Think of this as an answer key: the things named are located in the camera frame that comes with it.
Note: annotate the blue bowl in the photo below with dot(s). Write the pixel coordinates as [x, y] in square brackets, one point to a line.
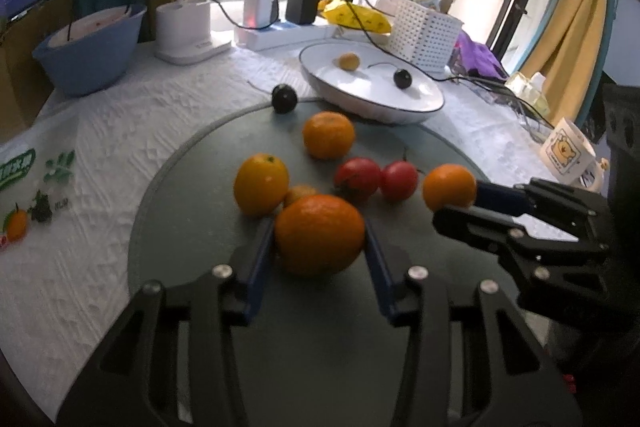
[85, 57]

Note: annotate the kiwi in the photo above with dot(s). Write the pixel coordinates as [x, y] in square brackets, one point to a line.
[348, 61]
[299, 194]

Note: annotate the yellow printed bag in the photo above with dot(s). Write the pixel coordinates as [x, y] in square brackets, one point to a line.
[357, 18]

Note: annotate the pale yellow packet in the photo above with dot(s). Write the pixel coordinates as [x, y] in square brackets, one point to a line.
[525, 89]

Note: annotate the red tomato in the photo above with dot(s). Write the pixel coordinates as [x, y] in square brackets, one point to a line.
[399, 179]
[356, 177]

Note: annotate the dark plum with stem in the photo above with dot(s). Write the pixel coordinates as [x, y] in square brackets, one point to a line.
[402, 78]

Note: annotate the cardboard box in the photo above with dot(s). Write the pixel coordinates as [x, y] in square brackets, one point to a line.
[12, 77]

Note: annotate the yellow curtain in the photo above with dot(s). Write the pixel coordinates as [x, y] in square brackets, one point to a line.
[565, 22]

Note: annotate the printed plastic wrapper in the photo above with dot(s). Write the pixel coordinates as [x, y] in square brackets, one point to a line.
[30, 202]

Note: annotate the white charger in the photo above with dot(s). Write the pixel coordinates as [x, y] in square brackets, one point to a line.
[257, 9]

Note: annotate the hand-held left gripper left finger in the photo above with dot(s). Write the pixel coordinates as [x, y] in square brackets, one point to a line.
[260, 267]

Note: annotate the white perforated basket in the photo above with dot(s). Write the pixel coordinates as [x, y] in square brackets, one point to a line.
[425, 34]

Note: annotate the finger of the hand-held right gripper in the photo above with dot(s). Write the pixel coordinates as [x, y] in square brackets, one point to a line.
[465, 222]
[500, 198]

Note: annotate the white power strip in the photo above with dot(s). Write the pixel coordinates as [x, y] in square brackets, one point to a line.
[280, 36]

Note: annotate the grey round mat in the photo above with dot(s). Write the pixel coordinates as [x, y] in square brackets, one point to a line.
[200, 187]

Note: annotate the purple cloth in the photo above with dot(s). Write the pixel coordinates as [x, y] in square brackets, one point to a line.
[475, 57]

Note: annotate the white mug with bear print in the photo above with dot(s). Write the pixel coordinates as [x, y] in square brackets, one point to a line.
[567, 152]

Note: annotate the black charger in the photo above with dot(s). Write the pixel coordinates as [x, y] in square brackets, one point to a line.
[302, 4]

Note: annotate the white plate with dark rim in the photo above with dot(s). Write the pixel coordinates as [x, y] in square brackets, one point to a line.
[372, 94]

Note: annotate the yellowish orange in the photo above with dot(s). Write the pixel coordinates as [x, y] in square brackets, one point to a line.
[261, 183]

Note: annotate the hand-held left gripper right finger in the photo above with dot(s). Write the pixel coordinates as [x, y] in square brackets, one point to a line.
[378, 272]

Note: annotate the large orange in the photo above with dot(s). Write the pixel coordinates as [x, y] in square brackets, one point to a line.
[320, 234]

